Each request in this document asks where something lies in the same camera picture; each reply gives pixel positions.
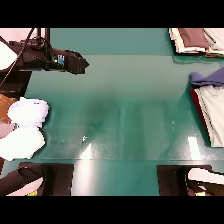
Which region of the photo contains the dark red garment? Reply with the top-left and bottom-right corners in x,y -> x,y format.
189,87 -> 212,145

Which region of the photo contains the cream garment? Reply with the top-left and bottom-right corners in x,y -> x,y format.
168,27 -> 188,55

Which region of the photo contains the pale grey garment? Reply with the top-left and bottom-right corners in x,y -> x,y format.
202,27 -> 224,55

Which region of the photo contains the black cable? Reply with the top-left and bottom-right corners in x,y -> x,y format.
0,27 -> 37,86

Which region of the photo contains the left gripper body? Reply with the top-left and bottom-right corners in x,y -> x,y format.
64,49 -> 91,75

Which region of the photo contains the purple garment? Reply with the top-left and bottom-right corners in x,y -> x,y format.
189,67 -> 224,88

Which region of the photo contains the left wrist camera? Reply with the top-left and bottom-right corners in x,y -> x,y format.
25,27 -> 52,52

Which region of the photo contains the white T-shirt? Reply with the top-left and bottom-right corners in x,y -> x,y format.
194,84 -> 224,148

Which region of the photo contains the brown garment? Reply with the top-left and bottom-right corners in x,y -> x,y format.
177,27 -> 210,51

